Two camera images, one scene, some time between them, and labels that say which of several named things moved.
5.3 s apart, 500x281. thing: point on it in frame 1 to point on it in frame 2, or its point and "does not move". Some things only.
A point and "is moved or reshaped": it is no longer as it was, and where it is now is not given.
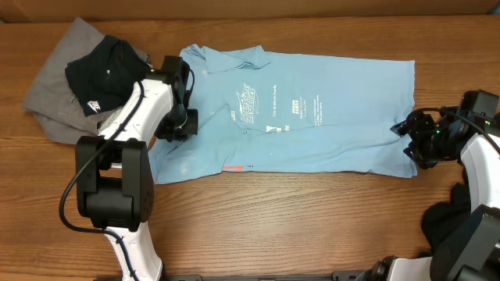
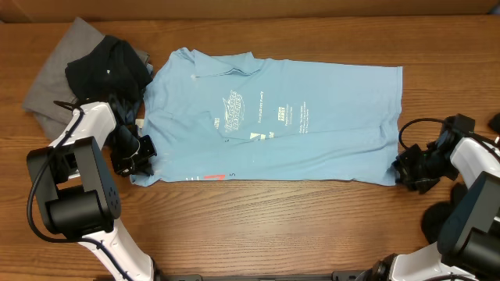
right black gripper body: (418, 133) to (408, 170)
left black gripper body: (180, 123) to (130, 164)
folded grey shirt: (51, 100) does not move
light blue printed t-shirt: (273, 111) is moved or reshaped
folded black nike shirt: (104, 77) does not move
